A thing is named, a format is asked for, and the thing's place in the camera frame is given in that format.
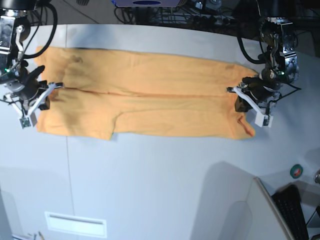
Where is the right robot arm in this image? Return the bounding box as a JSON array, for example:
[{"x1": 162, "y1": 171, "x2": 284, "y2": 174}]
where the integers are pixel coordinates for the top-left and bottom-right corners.
[{"x1": 0, "y1": 0, "x2": 64, "y2": 129}]

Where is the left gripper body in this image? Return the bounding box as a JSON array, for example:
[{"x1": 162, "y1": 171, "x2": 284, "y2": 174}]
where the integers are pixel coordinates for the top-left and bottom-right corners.
[{"x1": 238, "y1": 77, "x2": 282, "y2": 105}]

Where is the pencil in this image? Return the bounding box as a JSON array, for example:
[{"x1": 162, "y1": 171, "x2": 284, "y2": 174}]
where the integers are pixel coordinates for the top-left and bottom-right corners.
[{"x1": 38, "y1": 231, "x2": 45, "y2": 240}]

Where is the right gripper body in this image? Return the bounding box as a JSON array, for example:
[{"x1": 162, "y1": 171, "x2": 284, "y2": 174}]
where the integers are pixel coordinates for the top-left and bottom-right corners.
[{"x1": 3, "y1": 65, "x2": 48, "y2": 110}]

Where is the black power strip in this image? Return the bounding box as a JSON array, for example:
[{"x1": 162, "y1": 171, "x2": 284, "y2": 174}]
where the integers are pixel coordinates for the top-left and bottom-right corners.
[{"x1": 186, "y1": 15, "x2": 240, "y2": 29}]

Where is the green tape roll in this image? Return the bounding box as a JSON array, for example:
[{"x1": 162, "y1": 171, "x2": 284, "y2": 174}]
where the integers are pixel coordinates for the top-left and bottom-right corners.
[{"x1": 289, "y1": 164, "x2": 304, "y2": 179}]

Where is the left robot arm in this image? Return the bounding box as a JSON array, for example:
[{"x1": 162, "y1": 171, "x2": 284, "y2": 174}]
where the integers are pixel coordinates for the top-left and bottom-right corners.
[{"x1": 226, "y1": 0, "x2": 320, "y2": 127}]

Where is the black keyboard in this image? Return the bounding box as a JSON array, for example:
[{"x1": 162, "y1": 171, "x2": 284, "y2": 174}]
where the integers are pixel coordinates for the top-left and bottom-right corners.
[{"x1": 271, "y1": 184, "x2": 309, "y2": 240}]

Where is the orange t-shirt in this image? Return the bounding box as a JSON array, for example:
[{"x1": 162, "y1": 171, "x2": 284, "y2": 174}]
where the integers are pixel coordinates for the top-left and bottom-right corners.
[{"x1": 35, "y1": 47, "x2": 255, "y2": 140}]

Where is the white rectangular tray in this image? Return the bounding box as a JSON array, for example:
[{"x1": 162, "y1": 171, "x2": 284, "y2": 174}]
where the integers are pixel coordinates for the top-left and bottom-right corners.
[{"x1": 44, "y1": 211, "x2": 108, "y2": 239}]

